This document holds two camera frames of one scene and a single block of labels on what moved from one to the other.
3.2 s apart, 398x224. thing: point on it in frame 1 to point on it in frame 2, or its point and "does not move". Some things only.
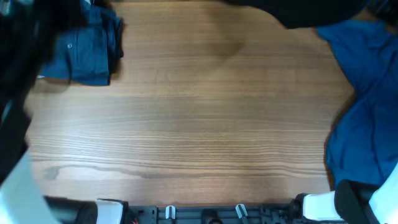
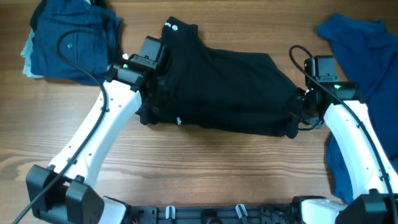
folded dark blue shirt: x=87 y=40 does not move
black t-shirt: x=296 y=14 to x=198 y=86
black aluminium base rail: x=217 y=213 does not move
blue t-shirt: x=362 y=146 does not move
